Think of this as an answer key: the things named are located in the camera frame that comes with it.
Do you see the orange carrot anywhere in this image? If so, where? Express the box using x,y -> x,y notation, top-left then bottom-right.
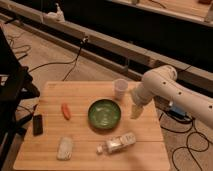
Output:
61,103 -> 71,120

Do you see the long metal rail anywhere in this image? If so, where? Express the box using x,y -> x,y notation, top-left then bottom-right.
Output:
0,0 -> 213,96

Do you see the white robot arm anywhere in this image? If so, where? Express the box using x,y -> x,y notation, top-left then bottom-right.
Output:
131,65 -> 213,129

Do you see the clear plastic bottle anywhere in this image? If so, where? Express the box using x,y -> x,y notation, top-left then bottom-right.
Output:
96,132 -> 136,154

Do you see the black rectangular block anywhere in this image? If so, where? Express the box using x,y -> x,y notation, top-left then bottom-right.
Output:
33,115 -> 43,136

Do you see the wooden table board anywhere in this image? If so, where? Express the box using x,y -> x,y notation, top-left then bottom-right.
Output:
14,81 -> 170,171

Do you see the green ceramic bowl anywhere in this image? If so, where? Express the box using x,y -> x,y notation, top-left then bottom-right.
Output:
88,99 -> 121,130

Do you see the white object on rail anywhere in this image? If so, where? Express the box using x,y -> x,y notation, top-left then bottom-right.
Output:
46,4 -> 65,22

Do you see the translucent plastic cup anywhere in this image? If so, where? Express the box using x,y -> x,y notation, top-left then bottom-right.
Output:
114,79 -> 128,100

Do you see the black floor cable left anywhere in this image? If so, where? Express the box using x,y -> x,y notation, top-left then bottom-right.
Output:
28,36 -> 90,82

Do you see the black stand left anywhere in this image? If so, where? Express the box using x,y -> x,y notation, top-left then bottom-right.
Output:
0,27 -> 40,171

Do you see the blue object on floor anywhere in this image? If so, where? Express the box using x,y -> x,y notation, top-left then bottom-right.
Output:
169,102 -> 186,118

